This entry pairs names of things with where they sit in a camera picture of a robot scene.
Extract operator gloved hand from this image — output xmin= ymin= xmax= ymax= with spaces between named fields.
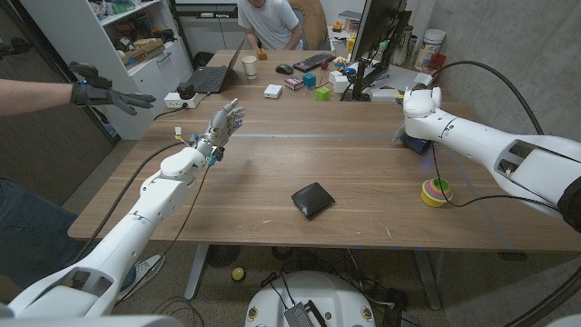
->
xmin=67 ymin=61 xmax=157 ymax=116

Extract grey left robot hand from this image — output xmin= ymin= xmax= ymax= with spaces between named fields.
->
xmin=192 ymin=98 xmax=246 ymax=163

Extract dark blue cup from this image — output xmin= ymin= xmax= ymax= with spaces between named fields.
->
xmin=399 ymin=134 xmax=433 ymax=156

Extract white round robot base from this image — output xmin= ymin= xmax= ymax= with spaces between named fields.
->
xmin=244 ymin=271 xmax=377 ymax=327

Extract operator bare forearm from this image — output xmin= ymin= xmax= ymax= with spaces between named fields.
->
xmin=0 ymin=77 xmax=76 ymax=117

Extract white paper cup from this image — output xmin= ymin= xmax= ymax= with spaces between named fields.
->
xmin=241 ymin=55 xmax=258 ymax=81

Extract colourful toy blocks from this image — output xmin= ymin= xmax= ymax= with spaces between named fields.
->
xmin=332 ymin=55 xmax=358 ymax=76

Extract black leather wallet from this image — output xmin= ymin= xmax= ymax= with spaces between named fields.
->
xmin=290 ymin=182 xmax=337 ymax=222

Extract flat white box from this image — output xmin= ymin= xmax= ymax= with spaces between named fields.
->
xmin=369 ymin=87 xmax=404 ymax=103

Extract black laptop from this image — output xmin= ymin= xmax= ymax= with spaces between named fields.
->
xmin=185 ymin=38 xmax=246 ymax=94

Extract black power adapter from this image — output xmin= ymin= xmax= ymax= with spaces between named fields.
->
xmin=176 ymin=82 xmax=197 ymax=101

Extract white power strip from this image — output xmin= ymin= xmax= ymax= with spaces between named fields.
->
xmin=163 ymin=92 xmax=202 ymax=110

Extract white paper sheet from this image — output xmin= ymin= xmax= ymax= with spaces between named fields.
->
xmin=362 ymin=63 xmax=421 ymax=94

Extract white shelf cabinet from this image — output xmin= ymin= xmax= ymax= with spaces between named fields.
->
xmin=20 ymin=0 xmax=194 ymax=141

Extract brown cardboard box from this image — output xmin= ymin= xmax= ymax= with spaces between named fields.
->
xmin=121 ymin=37 xmax=167 ymax=67

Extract black computer monitor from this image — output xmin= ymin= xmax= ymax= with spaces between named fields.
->
xmin=340 ymin=11 xmax=413 ymax=103
xmin=350 ymin=0 xmax=409 ymax=64

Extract black bag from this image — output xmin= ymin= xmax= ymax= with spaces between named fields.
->
xmin=193 ymin=51 xmax=215 ymax=69

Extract long grey tape strip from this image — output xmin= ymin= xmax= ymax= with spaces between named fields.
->
xmin=231 ymin=132 xmax=400 ymax=140

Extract white labelled canister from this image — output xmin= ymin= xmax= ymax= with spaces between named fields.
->
xmin=413 ymin=28 xmax=448 ymax=72

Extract white low cabinet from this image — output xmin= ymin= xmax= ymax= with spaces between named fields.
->
xmin=170 ymin=0 xmax=249 ymax=58

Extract black keyboard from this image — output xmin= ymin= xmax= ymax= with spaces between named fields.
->
xmin=292 ymin=52 xmax=337 ymax=74

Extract seated person in white t-shirt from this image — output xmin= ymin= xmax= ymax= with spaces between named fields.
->
xmin=236 ymin=0 xmax=304 ymax=51

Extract short grey tape strip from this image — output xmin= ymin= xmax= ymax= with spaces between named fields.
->
xmin=467 ymin=179 xmax=514 ymax=249

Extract black round fan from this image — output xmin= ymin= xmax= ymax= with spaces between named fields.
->
xmin=206 ymin=244 xmax=241 ymax=268

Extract brown office chair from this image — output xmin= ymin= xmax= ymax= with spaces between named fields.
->
xmin=290 ymin=0 xmax=329 ymax=51

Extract white table leg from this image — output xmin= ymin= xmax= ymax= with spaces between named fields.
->
xmin=411 ymin=249 xmax=442 ymax=312
xmin=183 ymin=243 xmax=210 ymax=301

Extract operator in blue jeans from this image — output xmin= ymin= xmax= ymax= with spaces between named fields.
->
xmin=0 ymin=176 xmax=165 ymax=302

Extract grey device on base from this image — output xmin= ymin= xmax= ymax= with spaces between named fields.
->
xmin=283 ymin=300 xmax=328 ymax=327

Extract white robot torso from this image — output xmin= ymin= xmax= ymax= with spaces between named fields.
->
xmin=0 ymin=312 xmax=185 ymax=327

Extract black power strip cable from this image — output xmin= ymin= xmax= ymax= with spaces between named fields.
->
xmin=153 ymin=104 xmax=187 ymax=122

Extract rainbow stackable ring toy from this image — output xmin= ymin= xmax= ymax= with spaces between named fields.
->
xmin=419 ymin=177 xmax=454 ymax=209

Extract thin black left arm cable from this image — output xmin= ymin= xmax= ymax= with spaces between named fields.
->
xmin=161 ymin=163 xmax=212 ymax=258

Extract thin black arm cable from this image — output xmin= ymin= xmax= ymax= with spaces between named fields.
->
xmin=161 ymin=163 xmax=212 ymax=258
xmin=430 ymin=144 xmax=562 ymax=213

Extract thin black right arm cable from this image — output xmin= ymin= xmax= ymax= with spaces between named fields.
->
xmin=430 ymin=144 xmax=562 ymax=213

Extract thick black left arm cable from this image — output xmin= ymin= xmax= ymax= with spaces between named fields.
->
xmin=67 ymin=141 xmax=199 ymax=267

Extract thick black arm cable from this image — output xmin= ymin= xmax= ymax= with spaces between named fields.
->
xmin=428 ymin=60 xmax=581 ymax=327
xmin=67 ymin=141 xmax=199 ymax=267

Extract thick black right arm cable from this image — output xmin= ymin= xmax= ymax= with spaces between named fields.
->
xmin=428 ymin=60 xmax=581 ymax=327

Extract black floor cable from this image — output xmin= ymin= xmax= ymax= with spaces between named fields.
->
xmin=152 ymin=295 xmax=205 ymax=327

